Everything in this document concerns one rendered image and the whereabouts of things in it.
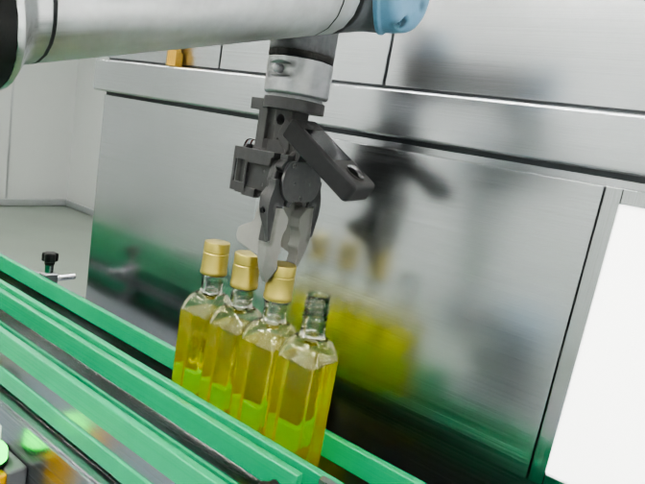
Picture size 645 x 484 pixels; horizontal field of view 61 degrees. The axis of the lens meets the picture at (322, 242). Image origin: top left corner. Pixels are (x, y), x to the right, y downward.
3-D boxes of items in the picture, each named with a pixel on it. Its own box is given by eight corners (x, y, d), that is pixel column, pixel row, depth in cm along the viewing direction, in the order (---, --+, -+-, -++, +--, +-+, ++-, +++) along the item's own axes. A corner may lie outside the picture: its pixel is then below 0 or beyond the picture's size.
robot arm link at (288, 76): (346, 70, 63) (303, 55, 56) (339, 110, 64) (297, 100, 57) (295, 66, 67) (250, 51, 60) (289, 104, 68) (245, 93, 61)
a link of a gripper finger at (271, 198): (273, 241, 65) (291, 170, 64) (284, 245, 64) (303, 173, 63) (248, 237, 61) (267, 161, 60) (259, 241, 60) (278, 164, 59)
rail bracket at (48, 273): (76, 315, 112) (82, 253, 110) (43, 321, 107) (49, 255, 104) (66, 309, 115) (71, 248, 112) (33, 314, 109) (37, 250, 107)
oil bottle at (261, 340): (278, 474, 71) (305, 322, 67) (250, 494, 67) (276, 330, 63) (248, 455, 74) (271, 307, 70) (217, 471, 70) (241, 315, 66)
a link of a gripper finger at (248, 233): (237, 271, 67) (255, 198, 66) (274, 284, 64) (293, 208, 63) (220, 270, 64) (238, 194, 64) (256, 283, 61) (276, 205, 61)
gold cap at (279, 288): (298, 301, 66) (303, 266, 66) (279, 304, 64) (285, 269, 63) (275, 292, 68) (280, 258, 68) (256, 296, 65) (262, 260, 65)
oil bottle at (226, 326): (247, 454, 74) (271, 307, 70) (217, 471, 70) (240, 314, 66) (219, 436, 77) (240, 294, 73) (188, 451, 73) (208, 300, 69)
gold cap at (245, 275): (263, 288, 70) (268, 255, 69) (244, 292, 67) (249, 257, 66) (243, 280, 72) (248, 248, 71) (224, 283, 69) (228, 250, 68)
